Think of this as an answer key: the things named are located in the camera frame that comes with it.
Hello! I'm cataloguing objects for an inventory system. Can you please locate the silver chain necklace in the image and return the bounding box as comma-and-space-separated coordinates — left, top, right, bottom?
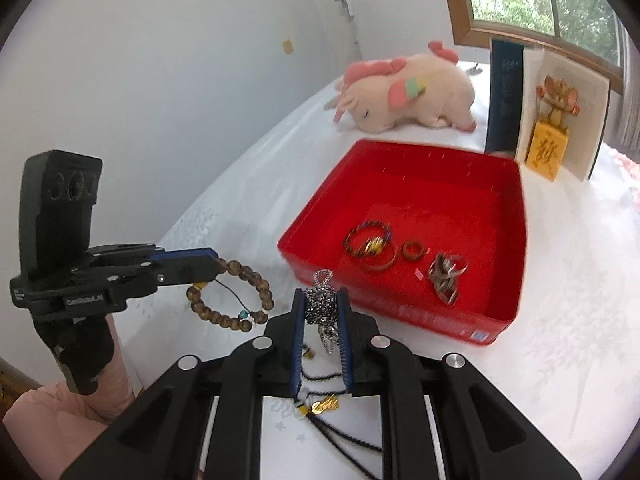
305, 269, 341, 356

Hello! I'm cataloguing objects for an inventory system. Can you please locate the thin metal bangle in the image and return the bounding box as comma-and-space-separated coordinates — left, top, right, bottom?
361, 242, 399, 273

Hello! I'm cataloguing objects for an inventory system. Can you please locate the pink blanket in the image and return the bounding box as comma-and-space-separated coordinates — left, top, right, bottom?
612, 150, 640, 181

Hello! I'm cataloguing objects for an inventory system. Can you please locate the white patterned tablecloth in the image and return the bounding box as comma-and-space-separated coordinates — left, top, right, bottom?
120, 60, 640, 480

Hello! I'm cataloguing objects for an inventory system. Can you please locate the open dark blue book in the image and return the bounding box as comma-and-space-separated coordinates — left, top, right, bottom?
484, 37, 612, 183

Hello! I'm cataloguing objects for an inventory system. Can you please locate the black braided cord gold charm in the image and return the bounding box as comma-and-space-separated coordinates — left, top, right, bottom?
292, 367, 385, 478

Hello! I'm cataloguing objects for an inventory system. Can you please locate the red tin box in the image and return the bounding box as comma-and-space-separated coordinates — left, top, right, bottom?
276, 139, 529, 346

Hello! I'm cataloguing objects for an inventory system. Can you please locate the dark multicoloured bead bracelet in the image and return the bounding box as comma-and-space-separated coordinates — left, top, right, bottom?
344, 221, 392, 260

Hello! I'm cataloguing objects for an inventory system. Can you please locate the pink plush unicorn toy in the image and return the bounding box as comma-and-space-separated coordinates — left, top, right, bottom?
324, 40, 477, 133

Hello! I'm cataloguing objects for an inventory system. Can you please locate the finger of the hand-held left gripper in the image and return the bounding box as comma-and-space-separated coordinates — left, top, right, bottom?
112, 259, 225, 301
90, 242, 219, 268

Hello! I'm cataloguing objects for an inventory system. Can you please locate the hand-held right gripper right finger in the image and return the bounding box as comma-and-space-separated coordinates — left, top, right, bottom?
336, 287, 581, 480

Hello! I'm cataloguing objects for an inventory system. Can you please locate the person's left forearm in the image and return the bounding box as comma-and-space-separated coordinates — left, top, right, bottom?
2, 317, 137, 428

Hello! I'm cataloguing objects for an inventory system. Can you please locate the brown bead bracelet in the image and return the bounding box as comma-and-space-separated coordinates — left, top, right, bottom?
186, 258, 275, 332

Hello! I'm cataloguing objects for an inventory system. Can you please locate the white curtain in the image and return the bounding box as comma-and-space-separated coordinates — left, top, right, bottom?
607, 20, 640, 153

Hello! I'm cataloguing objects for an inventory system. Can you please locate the mouse figurine on yellow block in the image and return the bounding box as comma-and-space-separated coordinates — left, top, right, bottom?
525, 75, 581, 181

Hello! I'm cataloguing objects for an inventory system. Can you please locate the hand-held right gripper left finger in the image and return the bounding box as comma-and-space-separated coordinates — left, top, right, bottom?
60, 287, 308, 480

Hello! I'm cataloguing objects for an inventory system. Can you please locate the silver wristwatch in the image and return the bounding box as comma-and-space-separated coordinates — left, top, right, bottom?
427, 252, 469, 307

